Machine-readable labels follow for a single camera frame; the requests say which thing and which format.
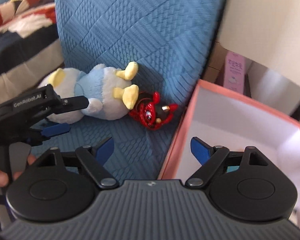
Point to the cardboard box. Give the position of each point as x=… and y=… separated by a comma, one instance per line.
x=215, y=63

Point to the pink product carton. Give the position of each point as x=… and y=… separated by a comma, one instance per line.
x=234, y=72

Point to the pink storage box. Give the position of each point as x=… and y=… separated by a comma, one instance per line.
x=219, y=116

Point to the white blue penguin plush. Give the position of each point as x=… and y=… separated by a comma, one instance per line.
x=109, y=90

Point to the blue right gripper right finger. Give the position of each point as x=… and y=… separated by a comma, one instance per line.
x=200, y=150

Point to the striped knitted blanket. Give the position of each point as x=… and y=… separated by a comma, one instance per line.
x=30, y=48

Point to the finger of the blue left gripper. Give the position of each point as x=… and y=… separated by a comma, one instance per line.
x=71, y=104
x=55, y=130

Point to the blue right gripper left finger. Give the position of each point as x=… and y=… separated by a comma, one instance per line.
x=104, y=150

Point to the blue quilted bedspread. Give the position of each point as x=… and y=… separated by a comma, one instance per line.
x=169, y=39

